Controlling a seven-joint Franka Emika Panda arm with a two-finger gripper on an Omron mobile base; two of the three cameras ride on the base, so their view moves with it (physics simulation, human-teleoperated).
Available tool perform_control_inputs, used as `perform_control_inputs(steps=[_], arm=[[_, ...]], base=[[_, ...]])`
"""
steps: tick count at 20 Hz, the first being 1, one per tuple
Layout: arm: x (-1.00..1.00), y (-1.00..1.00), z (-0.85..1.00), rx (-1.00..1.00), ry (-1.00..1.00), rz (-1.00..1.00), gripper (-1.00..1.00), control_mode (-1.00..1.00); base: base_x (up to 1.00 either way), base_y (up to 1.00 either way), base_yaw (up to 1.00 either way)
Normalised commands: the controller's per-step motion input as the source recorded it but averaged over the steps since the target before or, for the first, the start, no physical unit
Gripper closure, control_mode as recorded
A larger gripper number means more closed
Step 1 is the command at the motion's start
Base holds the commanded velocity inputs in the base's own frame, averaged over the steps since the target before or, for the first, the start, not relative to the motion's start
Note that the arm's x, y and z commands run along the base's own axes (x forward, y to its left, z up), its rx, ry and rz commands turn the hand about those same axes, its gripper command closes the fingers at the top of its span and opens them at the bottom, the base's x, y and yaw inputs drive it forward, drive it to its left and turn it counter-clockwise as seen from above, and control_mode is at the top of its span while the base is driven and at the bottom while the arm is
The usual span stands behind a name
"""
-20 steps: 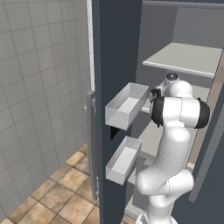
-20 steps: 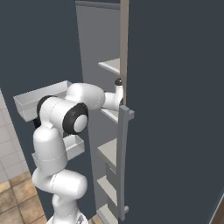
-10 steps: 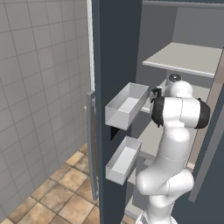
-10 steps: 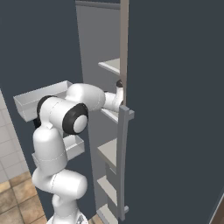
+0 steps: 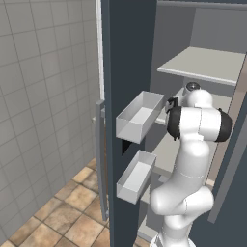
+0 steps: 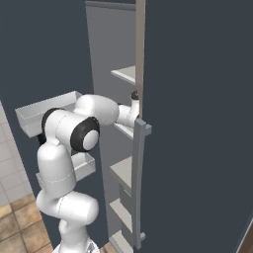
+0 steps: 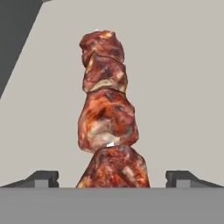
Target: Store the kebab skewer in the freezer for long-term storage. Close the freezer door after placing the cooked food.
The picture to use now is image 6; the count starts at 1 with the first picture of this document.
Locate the small grey door bin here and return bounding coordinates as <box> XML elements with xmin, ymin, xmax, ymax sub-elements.
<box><xmin>35</xmin><ymin>151</ymin><xmax>97</xmax><ymax>191</ymax></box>

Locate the large grey door bin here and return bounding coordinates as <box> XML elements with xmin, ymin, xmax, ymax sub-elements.
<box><xmin>14</xmin><ymin>90</ymin><xmax>83</xmax><ymax>139</ymax></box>

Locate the grey fridge door handle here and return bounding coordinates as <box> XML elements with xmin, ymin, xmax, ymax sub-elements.
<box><xmin>130</xmin><ymin>118</ymin><xmax>153</xmax><ymax>251</ymax></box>

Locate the dark grey closed fridge door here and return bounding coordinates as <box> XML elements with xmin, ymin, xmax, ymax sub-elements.
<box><xmin>132</xmin><ymin>0</ymin><xmax>253</xmax><ymax>253</ymax></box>

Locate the dark grey open freezer door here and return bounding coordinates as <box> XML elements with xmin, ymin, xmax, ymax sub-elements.
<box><xmin>0</xmin><ymin>0</ymin><xmax>111</xmax><ymax>253</ymax></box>

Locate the pale grey freezer shelf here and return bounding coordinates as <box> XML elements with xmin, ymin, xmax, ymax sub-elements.
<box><xmin>109</xmin><ymin>229</ymin><xmax>134</xmax><ymax>253</ymax></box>
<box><xmin>110</xmin><ymin>64</ymin><xmax>137</xmax><ymax>86</ymax></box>
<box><xmin>113</xmin><ymin>121</ymin><xmax>136</xmax><ymax>141</ymax></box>
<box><xmin>109</xmin><ymin>155</ymin><xmax>134</xmax><ymax>196</ymax></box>
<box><xmin>109</xmin><ymin>197</ymin><xmax>134</xmax><ymax>233</ymax></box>

